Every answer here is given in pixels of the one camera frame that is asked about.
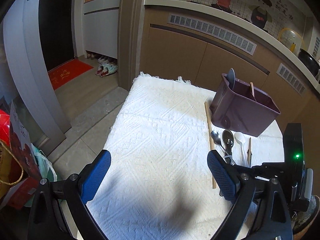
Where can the black spatula wooden handle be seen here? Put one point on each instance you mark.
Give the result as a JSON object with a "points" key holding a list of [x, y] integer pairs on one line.
{"points": [[249, 152]]}

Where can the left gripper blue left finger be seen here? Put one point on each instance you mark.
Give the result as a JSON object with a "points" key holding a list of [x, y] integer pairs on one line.
{"points": [[93, 174]]}

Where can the red door mat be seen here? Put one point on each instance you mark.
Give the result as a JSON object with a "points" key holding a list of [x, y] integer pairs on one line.
{"points": [[66, 72]]}

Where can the black plastic spoon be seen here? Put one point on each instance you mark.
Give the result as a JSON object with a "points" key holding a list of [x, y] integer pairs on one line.
{"points": [[228, 140]]}

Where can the metal spoon smiley handle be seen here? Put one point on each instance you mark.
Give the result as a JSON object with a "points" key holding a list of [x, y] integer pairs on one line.
{"points": [[217, 140]]}

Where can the teal plastic bag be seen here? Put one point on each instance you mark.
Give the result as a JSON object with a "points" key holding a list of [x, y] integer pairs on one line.
{"points": [[45, 166]]}

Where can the blue grey plastic spoon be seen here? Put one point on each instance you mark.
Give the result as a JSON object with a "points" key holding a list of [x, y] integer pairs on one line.
{"points": [[230, 77]]}

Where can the yellow rimmed glass lid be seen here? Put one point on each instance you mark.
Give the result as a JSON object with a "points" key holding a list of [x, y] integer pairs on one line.
{"points": [[291, 40]]}

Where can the white plastic ladle spoon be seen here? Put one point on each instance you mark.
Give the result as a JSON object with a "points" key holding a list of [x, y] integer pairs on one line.
{"points": [[241, 140]]}

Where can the pair of slippers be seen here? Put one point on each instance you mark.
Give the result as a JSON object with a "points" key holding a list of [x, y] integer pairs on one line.
{"points": [[106, 69]]}

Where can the red yellow gift bag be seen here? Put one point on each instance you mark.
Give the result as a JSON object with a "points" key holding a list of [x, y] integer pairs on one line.
{"points": [[20, 174]]}

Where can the brown wooden spoon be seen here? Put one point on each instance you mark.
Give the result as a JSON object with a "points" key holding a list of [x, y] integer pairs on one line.
{"points": [[252, 90]]}

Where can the wooden chopstick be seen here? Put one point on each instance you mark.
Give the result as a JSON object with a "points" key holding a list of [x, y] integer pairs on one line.
{"points": [[211, 142]]}

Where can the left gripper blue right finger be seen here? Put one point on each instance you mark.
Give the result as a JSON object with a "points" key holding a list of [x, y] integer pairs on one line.
{"points": [[225, 175]]}

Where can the black cooking pot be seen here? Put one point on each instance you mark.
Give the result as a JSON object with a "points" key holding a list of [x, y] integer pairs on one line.
{"points": [[310, 63]]}

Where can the dark purple utensil caddy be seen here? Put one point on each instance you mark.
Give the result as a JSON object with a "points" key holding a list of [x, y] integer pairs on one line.
{"points": [[241, 110]]}

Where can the white textured table cloth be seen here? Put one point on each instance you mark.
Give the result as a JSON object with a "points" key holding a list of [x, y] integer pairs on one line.
{"points": [[159, 185]]}

